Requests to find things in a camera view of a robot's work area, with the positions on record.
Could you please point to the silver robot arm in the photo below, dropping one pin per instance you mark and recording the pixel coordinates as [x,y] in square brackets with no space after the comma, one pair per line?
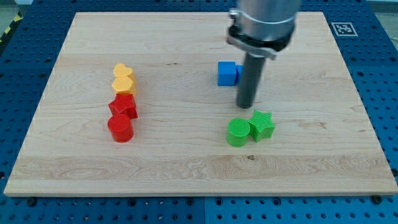
[262,28]

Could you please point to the green star block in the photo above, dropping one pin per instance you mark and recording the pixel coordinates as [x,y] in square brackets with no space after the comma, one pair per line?
[261,125]

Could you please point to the red star block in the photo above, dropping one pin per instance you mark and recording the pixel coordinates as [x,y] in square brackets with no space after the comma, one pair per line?
[124,104]

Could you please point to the yellow hexagon block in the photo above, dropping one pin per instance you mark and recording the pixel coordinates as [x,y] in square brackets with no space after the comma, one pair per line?
[124,85]

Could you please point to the green cylinder block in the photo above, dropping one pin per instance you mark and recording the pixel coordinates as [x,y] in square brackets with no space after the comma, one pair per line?
[238,132]

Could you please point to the blue cube block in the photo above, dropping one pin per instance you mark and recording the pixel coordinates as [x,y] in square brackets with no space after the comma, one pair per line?
[227,73]

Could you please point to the blue block behind rod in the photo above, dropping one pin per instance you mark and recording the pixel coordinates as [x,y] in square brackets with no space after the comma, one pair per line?
[239,72]

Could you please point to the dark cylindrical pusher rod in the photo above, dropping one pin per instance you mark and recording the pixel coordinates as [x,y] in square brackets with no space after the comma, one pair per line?
[247,88]

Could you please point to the red cylinder block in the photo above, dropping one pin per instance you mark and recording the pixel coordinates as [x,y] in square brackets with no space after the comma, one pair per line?
[120,127]

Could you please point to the yellow heart block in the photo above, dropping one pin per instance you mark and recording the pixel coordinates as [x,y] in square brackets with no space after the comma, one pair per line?
[120,70]

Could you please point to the light wooden board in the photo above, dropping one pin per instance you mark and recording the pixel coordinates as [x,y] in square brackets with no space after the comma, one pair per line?
[323,142]

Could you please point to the white fiducial marker tag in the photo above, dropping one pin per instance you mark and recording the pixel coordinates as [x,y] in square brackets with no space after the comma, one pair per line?
[344,29]

